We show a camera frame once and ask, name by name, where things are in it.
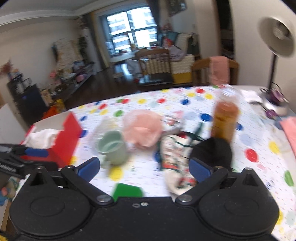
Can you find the pink towel on chair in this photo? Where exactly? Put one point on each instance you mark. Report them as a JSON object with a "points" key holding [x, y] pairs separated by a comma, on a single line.
{"points": [[219, 72]]}

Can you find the green sponge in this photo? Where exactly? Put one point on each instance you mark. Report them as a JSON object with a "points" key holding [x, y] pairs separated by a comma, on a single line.
{"points": [[124, 190]]}

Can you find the wooden chair with towel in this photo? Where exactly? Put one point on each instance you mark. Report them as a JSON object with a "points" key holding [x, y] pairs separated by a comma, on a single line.
{"points": [[200, 72]]}

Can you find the red cardboard box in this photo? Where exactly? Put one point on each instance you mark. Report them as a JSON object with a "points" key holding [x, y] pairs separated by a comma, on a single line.
{"points": [[63, 148]]}

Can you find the dark wooden chair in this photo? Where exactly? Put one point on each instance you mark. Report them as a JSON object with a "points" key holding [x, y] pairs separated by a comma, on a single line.
{"points": [[155, 65]]}

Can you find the white tissue cloth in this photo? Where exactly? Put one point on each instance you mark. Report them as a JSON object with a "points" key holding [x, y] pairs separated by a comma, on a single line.
{"points": [[43, 139]]}

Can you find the christmas print drawstring bag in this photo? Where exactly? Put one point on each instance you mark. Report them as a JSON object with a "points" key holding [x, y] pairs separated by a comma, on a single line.
{"points": [[174, 152]]}

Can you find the small wooden stool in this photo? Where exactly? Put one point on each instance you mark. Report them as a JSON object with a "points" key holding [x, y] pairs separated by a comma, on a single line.
{"points": [[118, 75]]}

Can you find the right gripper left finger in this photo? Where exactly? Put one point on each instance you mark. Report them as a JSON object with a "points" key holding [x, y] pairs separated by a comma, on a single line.
{"points": [[79, 179]]}

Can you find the tv cabinet with clutter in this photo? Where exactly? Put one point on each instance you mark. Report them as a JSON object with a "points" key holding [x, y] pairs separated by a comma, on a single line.
{"points": [[72, 84]]}

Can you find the pink mesh bath sponge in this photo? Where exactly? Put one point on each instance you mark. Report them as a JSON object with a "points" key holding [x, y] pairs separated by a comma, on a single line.
{"points": [[142, 128]]}

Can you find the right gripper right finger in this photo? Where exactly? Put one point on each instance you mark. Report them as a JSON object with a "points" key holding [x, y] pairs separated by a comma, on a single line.
{"points": [[208, 179]]}

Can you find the orange juice bottle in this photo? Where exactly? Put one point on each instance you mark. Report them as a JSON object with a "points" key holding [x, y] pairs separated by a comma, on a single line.
{"points": [[225, 114]]}

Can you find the balloon print tablecloth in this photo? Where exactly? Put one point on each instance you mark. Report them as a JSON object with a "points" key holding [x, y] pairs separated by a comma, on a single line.
{"points": [[258, 143]]}

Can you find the sofa with blankets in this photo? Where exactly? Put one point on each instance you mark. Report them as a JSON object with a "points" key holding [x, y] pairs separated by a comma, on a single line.
{"points": [[182, 50]]}

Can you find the light green mug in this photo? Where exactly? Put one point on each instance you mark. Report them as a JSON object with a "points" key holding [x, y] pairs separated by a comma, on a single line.
{"points": [[113, 147]]}

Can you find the silver desk lamp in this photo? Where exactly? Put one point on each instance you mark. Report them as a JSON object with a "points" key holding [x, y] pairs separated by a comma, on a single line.
{"points": [[279, 37]]}

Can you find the pink cloth on table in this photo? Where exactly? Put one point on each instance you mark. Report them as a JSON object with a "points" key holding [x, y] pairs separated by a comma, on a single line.
{"points": [[289, 127]]}

